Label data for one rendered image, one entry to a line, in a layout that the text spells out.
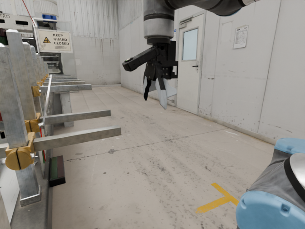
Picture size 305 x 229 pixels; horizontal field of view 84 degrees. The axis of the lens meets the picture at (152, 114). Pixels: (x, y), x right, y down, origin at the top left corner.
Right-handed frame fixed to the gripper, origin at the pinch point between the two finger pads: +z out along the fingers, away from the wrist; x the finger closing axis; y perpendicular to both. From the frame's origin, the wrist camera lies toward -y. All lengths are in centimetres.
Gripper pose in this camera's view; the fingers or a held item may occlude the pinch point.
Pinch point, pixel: (152, 105)
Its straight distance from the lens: 56.0
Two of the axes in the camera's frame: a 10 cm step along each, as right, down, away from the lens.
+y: 9.1, -1.1, 4.0
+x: -4.2, -2.4, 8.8
